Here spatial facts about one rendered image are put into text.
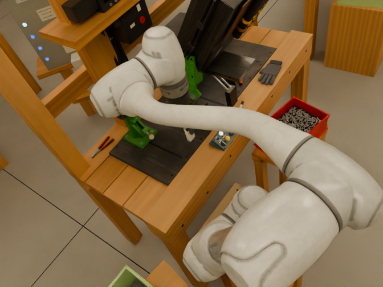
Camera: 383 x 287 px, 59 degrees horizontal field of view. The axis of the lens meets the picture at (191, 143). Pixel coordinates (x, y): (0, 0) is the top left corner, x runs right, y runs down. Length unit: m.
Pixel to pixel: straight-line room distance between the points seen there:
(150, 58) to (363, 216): 0.62
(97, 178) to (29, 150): 1.90
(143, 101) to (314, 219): 0.48
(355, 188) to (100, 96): 0.61
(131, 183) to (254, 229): 1.16
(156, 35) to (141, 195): 0.91
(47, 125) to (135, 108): 0.81
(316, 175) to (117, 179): 1.24
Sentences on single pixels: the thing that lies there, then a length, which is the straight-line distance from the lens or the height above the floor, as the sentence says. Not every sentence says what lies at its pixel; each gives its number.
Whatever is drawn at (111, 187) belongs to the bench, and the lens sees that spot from 1.73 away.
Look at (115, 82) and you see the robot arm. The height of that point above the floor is 1.69.
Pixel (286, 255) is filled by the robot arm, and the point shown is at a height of 1.64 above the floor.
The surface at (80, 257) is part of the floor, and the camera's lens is 2.70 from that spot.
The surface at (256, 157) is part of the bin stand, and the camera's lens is 1.75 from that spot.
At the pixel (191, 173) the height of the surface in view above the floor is 0.90.
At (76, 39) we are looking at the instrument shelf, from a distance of 1.46.
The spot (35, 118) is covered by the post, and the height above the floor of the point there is 1.32.
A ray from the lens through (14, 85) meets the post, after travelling 1.49.
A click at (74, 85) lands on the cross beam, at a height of 1.25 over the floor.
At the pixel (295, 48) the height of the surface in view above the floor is 0.90.
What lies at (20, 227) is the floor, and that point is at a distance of 3.12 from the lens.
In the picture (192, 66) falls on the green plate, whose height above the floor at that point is 1.23.
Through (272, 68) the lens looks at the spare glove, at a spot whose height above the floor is 0.92.
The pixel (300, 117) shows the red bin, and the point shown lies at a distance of 1.78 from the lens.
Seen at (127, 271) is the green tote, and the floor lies 0.93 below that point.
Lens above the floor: 2.19
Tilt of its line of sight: 49 degrees down
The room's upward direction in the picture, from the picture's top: 18 degrees counter-clockwise
